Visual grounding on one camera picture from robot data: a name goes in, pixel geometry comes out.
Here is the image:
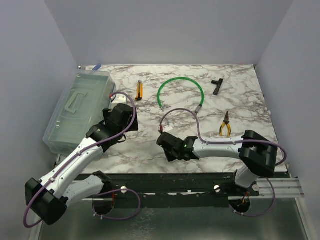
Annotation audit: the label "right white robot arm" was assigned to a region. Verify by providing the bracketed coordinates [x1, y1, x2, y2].
[156, 130, 278, 196]

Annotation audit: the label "yellow utility knife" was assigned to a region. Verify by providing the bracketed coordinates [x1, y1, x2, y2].
[135, 80, 143, 101]

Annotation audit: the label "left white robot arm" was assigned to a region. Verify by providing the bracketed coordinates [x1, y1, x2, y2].
[23, 103, 139, 228]

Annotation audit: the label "clear plastic storage box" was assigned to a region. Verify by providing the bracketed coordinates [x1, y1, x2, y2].
[43, 69, 116, 156]

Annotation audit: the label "blue pen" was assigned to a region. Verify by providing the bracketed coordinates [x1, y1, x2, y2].
[92, 63, 102, 71]

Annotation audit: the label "green cable lock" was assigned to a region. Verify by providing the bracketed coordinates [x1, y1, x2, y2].
[157, 76, 205, 114]

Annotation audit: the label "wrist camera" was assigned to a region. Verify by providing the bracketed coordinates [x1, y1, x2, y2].
[158, 125, 173, 133]
[111, 94, 128, 106]

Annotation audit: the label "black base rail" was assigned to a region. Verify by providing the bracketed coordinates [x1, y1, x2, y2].
[93, 171, 259, 209]

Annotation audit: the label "aluminium extrusion rail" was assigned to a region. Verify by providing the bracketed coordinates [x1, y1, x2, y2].
[256, 178, 305, 199]

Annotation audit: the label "yellow handled pliers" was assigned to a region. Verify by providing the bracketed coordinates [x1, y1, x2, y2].
[219, 111, 232, 138]

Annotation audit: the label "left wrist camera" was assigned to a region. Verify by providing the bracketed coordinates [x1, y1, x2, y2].
[111, 94, 128, 106]

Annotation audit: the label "black T-shaped tool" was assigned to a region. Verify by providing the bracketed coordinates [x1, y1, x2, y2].
[211, 78, 224, 96]

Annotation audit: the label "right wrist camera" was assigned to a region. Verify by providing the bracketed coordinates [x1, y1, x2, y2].
[158, 125, 173, 133]

